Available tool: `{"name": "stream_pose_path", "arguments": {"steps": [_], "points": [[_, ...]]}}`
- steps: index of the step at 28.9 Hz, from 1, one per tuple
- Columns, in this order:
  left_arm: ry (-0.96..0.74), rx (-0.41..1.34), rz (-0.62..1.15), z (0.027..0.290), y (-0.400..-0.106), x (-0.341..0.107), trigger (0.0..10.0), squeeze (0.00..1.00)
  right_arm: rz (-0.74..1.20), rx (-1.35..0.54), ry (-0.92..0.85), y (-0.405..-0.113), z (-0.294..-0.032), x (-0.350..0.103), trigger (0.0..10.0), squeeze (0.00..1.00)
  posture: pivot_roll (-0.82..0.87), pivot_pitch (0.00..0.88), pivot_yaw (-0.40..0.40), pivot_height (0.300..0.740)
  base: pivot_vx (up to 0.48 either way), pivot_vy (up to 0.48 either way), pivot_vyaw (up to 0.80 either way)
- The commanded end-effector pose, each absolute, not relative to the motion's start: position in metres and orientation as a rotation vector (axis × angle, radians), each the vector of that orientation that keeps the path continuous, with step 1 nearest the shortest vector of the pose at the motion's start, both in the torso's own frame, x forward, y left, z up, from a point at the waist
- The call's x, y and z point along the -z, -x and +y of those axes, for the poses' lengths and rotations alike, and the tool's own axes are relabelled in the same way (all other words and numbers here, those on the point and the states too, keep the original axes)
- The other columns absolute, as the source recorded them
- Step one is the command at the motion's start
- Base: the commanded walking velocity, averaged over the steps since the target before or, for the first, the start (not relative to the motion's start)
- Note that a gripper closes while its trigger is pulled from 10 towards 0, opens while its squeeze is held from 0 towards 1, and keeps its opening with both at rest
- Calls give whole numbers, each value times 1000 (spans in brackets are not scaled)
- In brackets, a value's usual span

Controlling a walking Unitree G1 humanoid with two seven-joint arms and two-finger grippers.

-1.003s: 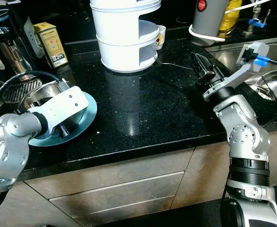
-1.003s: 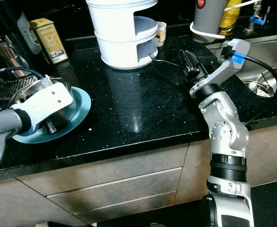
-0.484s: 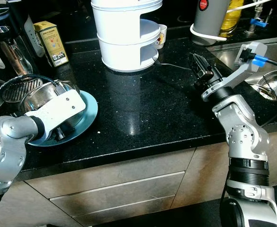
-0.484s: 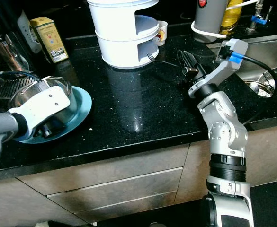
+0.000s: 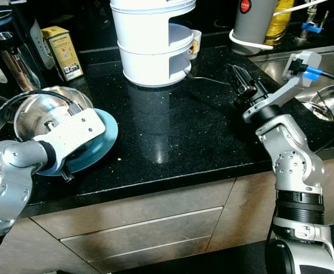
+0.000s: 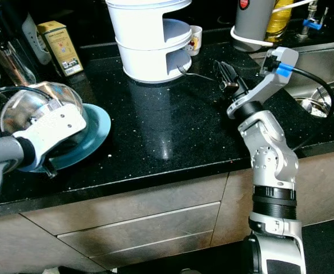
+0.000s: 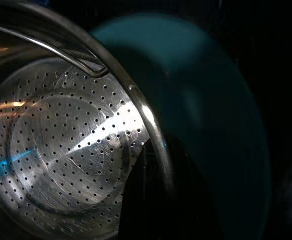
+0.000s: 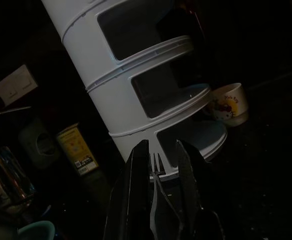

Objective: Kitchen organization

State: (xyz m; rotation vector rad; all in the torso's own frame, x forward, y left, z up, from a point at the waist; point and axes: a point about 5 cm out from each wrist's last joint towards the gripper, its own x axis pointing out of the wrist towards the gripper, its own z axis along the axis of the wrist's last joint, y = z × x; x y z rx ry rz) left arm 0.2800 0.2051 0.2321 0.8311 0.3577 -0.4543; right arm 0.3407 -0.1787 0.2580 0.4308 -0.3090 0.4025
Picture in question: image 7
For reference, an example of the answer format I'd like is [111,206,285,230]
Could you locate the perforated stainless steel colander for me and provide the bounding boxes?
[0,2,175,240]

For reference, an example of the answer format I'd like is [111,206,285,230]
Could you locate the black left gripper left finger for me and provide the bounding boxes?
[117,138,177,240]

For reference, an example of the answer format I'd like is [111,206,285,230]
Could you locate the teal round plate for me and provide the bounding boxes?
[89,12,273,240]

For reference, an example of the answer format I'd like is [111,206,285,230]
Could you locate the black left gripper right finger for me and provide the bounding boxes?
[163,134,217,240]

